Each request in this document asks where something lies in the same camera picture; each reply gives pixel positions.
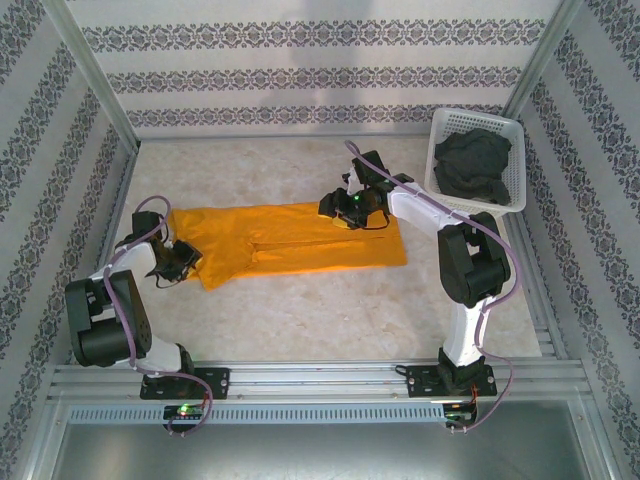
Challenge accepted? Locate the slotted grey cable duct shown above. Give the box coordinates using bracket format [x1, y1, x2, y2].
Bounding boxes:
[67, 402, 449, 425]

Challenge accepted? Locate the gripper thin black wire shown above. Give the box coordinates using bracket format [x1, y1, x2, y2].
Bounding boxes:
[358, 208, 392, 232]
[153, 272, 187, 291]

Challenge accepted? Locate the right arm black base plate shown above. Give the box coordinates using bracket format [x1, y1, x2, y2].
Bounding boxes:
[405, 362, 499, 400]

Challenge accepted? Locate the aluminium mounting rail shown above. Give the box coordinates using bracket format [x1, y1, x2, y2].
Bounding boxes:
[47, 359, 589, 401]

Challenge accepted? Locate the aluminium frame post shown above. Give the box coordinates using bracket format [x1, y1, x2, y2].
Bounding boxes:
[502, 0, 586, 121]
[42, 0, 141, 146]

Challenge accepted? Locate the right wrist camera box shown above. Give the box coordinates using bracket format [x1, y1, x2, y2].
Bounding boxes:
[341, 167, 362, 197]

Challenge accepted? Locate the white plastic basket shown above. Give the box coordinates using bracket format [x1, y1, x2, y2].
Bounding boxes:
[423, 107, 526, 221]

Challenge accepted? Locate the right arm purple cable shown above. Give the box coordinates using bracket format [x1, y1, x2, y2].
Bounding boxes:
[343, 140, 524, 435]

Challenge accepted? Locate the grey metal sheet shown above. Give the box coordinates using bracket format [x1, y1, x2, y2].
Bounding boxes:
[49, 399, 611, 480]

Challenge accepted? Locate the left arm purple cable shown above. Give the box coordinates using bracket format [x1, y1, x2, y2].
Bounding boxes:
[103, 194, 215, 440]

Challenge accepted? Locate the left gripper thin black wire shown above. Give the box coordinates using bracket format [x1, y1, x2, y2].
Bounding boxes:
[153, 272, 187, 291]

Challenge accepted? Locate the black t-shirt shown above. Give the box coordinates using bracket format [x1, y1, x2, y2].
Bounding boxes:
[433, 128, 513, 206]

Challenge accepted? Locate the right gripper thin black wire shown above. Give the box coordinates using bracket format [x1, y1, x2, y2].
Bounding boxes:
[358, 208, 392, 232]

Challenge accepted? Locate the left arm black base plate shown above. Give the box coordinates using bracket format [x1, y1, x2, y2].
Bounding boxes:
[139, 367, 231, 401]

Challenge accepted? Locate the orange t-shirt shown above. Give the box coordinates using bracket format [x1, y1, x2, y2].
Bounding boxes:
[167, 199, 409, 293]

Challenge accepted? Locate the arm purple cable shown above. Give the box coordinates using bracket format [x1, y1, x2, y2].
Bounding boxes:
[103, 194, 215, 440]
[343, 140, 524, 435]

